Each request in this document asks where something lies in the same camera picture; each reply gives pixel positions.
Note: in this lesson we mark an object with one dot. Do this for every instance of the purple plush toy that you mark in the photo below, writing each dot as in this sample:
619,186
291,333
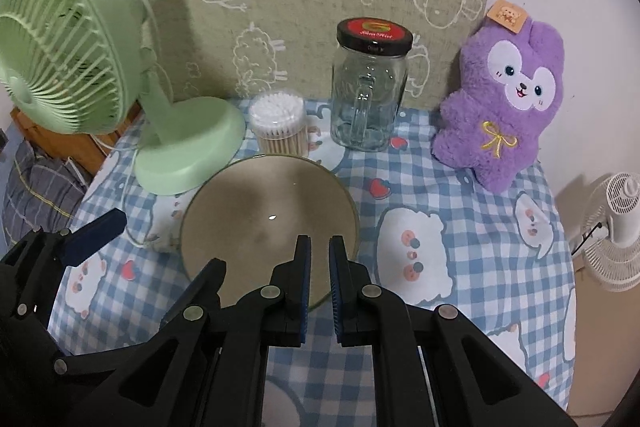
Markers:
480,127

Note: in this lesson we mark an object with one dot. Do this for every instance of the grey plaid cloth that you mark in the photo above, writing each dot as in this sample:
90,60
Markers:
40,192

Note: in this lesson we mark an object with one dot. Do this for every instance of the blue checked tablecloth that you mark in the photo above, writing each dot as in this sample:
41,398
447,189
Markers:
450,267

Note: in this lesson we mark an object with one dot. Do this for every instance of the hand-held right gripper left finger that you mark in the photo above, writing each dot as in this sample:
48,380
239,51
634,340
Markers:
302,287

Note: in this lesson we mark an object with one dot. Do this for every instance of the green desk fan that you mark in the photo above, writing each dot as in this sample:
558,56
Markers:
75,57

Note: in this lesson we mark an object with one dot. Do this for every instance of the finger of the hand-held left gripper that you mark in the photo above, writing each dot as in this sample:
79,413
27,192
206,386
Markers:
95,232
210,282

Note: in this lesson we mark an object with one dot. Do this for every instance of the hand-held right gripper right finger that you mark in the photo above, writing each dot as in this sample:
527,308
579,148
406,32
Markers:
335,287

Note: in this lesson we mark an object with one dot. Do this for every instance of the glass jar with dark lid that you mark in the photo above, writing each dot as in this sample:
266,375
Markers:
370,107

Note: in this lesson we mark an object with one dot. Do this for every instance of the cotton swab container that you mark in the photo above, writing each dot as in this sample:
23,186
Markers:
277,122

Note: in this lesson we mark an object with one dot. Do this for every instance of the beige ceramic bowl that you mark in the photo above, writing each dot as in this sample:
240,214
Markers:
260,217

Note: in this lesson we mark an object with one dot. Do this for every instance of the white standing fan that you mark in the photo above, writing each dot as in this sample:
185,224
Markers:
625,217

